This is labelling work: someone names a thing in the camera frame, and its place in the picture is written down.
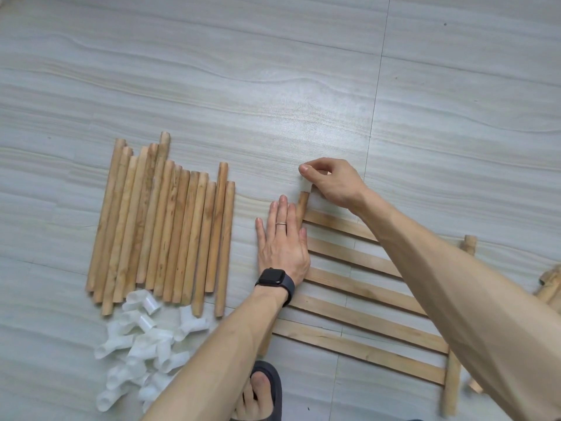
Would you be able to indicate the pile of wooden dowels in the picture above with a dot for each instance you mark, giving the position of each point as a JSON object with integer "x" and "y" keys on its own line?
{"x": 162, "y": 223}

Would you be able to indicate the person's black sandal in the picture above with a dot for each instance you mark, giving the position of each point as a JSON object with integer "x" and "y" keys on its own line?
{"x": 267, "y": 386}

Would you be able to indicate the person's right hand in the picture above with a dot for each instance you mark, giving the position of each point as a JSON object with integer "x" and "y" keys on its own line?
{"x": 342, "y": 181}

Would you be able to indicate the black smartwatch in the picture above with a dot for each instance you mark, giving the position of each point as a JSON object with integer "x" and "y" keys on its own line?
{"x": 275, "y": 280}

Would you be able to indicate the pile of white connectors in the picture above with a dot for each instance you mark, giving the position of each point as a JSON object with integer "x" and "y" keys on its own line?
{"x": 145, "y": 346}

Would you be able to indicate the person's left forearm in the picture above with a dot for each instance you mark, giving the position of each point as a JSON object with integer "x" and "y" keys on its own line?
{"x": 223, "y": 364}

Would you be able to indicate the person's left hand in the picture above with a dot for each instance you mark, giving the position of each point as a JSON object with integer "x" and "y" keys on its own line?
{"x": 285, "y": 245}

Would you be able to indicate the person's right forearm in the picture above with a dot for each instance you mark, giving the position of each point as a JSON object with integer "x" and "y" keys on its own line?
{"x": 464, "y": 302}

